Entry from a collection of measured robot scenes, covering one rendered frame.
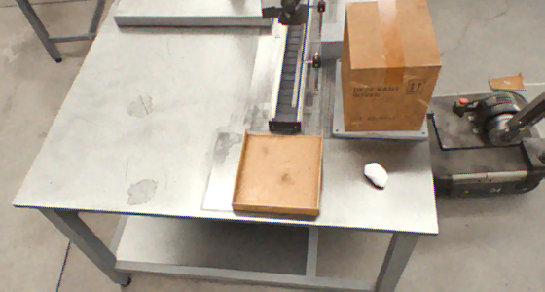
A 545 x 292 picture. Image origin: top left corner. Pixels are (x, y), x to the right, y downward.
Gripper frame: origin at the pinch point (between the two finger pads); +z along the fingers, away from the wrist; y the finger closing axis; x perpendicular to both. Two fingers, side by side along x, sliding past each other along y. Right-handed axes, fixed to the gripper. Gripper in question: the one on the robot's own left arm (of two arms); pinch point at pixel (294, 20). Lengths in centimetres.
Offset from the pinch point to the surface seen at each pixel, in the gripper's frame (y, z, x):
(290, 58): 0.5, -4.3, 14.5
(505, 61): -121, 125, -7
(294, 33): 0.1, 4.6, 3.5
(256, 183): 7, -33, 58
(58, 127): 82, -19, 42
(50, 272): 119, 30, 114
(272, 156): 4, -27, 49
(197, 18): 41.0, 13.1, -4.2
